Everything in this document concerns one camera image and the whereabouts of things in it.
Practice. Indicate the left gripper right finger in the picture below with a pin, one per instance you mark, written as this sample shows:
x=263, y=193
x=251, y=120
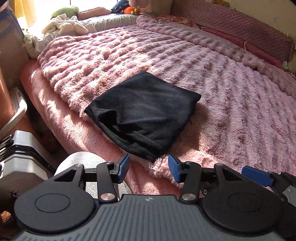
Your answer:
x=188, y=173

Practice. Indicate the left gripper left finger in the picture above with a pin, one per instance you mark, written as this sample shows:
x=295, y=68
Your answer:
x=109, y=175

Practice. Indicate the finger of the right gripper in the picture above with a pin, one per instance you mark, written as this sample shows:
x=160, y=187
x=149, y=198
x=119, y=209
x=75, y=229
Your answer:
x=260, y=177

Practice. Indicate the black pants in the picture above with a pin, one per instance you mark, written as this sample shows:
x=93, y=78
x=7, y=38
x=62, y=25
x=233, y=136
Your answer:
x=143, y=115

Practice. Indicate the pink fluffy blanket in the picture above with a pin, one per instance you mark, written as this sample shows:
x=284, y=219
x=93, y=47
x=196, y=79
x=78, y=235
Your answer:
x=246, y=114

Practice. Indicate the grey storage box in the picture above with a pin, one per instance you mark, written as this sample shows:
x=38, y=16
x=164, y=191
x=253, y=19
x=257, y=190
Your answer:
x=24, y=165

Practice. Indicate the red pillow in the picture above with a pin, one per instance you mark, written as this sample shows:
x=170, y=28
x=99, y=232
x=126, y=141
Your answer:
x=246, y=46

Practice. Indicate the white crumpled cloth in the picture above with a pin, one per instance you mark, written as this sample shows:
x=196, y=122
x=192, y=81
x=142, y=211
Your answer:
x=59, y=26

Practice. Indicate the quilted pink headboard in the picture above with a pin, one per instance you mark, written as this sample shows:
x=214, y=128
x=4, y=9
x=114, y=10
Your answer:
x=236, y=24

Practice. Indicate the orange plush toy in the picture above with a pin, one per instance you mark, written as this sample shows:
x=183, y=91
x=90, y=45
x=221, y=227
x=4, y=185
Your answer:
x=130, y=10

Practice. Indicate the dark blue cloth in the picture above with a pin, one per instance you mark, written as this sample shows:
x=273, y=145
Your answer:
x=120, y=6

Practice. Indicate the green plush toy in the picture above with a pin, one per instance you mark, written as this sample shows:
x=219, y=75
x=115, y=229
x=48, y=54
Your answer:
x=68, y=11

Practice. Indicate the pink curtain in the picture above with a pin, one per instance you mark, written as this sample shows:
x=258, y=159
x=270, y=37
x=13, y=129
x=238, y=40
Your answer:
x=153, y=7

